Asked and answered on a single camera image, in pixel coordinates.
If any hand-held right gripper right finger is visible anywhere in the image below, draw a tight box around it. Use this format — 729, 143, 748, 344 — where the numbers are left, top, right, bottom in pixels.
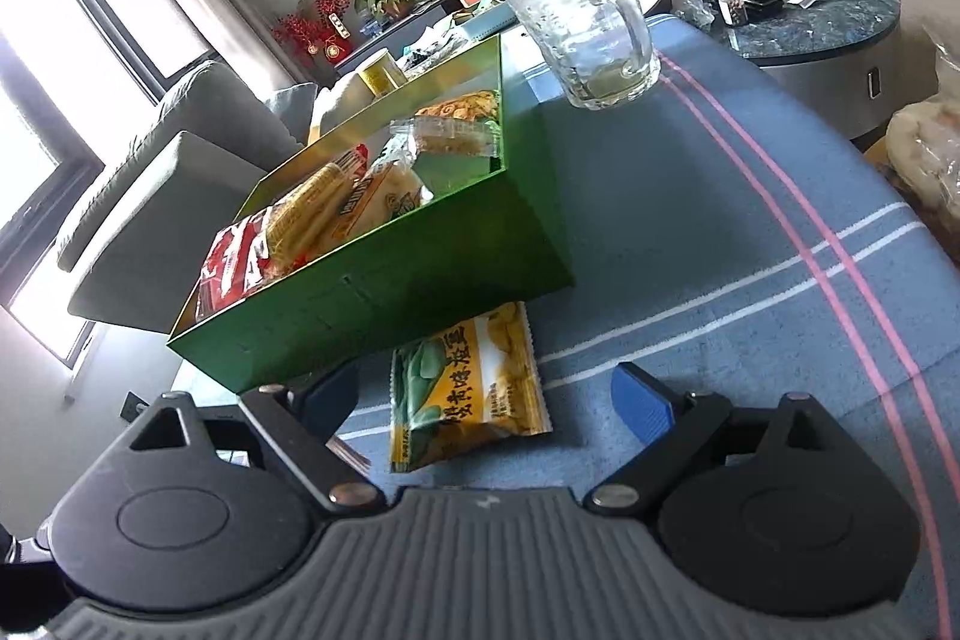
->
585, 361, 863, 512

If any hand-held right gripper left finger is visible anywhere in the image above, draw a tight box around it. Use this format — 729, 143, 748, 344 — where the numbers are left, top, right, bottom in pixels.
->
131, 362, 383, 513

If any green cardboard box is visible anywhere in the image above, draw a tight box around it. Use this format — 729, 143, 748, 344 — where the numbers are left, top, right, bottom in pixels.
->
166, 32, 575, 397

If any yellow and green snack packet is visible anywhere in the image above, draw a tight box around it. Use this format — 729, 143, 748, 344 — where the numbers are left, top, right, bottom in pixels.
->
388, 301, 554, 474

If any yellow corn snack packet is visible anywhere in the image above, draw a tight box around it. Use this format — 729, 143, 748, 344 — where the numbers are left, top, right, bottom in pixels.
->
262, 147, 372, 270

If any orange label bread packet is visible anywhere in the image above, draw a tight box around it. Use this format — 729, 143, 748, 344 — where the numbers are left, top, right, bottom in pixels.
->
330, 156, 434, 240

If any clear brown cake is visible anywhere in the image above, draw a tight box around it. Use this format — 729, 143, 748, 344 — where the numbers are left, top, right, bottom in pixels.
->
390, 113, 505, 160

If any pale green snack packet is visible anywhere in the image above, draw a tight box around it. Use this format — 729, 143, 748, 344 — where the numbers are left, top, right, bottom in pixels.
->
414, 89, 501, 122

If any blue striped tablecloth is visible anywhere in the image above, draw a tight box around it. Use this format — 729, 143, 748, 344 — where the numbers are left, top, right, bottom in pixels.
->
330, 14, 960, 640

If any grey armchair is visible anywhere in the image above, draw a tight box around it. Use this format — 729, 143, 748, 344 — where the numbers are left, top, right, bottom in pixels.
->
54, 59, 308, 335

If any pale cloth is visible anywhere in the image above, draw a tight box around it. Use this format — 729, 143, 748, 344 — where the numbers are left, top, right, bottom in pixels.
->
307, 74, 376, 146

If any yellow can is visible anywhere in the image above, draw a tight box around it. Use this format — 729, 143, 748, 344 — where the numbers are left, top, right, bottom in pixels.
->
358, 47, 410, 97

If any red festive decoration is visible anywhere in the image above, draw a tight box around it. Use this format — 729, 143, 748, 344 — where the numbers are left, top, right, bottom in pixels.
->
271, 0, 355, 73

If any clear plastic bag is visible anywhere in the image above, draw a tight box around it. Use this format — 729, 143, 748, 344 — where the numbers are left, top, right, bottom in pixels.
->
885, 29, 960, 259

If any glass mug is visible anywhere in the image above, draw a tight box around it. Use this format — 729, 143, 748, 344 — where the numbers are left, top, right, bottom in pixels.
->
501, 0, 662, 112

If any light blue tray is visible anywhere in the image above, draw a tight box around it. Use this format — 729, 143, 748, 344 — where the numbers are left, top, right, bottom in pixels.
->
465, 2, 526, 41

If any black framed window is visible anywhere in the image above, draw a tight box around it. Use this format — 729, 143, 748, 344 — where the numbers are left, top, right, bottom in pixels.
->
37, 0, 222, 101
0, 0, 106, 371

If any dark marble round table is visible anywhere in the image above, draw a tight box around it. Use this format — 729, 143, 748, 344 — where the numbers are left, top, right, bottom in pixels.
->
690, 0, 901, 140

